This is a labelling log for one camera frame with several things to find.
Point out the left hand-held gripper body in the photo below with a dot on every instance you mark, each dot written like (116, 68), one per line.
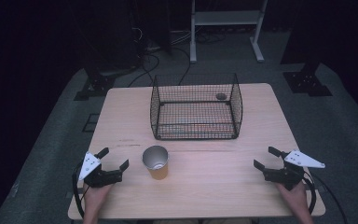
(101, 178)

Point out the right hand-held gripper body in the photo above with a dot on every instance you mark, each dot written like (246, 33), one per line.
(284, 175)

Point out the person's left hand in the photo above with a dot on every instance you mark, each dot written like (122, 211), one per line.
(93, 197)

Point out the person's right hand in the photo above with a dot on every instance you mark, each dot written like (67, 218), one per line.
(296, 197)

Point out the orange paper cup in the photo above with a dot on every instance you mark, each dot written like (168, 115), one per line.
(158, 171)

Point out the small dark round object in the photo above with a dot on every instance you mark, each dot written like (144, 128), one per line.
(221, 96)

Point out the black stand base plate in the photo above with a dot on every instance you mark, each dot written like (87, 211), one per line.
(94, 88)
(307, 84)

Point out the white metal desk frame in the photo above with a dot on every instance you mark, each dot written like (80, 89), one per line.
(227, 17)

